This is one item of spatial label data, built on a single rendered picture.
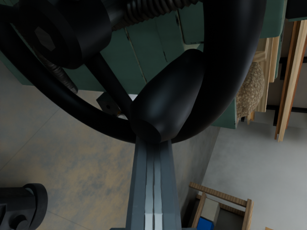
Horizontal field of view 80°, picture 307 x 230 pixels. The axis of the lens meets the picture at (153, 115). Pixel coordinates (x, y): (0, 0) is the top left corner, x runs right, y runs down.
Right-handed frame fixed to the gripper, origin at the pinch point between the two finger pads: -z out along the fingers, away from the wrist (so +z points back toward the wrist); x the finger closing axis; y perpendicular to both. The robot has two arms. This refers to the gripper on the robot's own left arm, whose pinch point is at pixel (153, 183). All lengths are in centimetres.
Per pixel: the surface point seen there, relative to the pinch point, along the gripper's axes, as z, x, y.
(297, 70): -199, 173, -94
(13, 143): -51, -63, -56
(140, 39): -31.1, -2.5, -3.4
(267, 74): -34.5, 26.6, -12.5
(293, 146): -210, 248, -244
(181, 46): -16.3, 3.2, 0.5
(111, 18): -14.5, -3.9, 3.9
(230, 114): -23.4, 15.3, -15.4
